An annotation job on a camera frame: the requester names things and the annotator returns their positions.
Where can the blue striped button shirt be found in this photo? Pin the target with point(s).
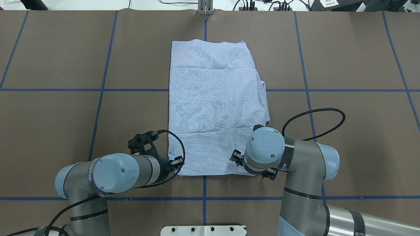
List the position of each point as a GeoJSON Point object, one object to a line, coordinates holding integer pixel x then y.
{"type": "Point", "coordinates": [216, 97]}

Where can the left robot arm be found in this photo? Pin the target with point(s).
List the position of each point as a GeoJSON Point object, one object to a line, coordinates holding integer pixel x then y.
{"type": "Point", "coordinates": [88, 184]}

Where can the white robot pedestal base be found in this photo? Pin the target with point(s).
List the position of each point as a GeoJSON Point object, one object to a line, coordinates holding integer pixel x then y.
{"type": "Point", "coordinates": [217, 230]}

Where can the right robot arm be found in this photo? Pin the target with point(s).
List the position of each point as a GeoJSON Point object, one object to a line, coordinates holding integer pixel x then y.
{"type": "Point", "coordinates": [307, 164]}

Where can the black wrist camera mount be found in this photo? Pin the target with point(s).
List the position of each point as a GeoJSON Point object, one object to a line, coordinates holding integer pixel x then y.
{"type": "Point", "coordinates": [143, 144]}

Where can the grey metal bracket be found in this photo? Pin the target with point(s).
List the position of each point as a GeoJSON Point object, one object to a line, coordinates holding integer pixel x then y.
{"type": "Point", "coordinates": [205, 7]}

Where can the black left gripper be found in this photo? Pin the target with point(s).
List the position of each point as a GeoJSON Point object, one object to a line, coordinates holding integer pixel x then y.
{"type": "Point", "coordinates": [165, 165]}

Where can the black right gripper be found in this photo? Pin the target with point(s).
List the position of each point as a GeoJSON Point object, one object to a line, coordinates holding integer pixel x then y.
{"type": "Point", "coordinates": [237, 156]}

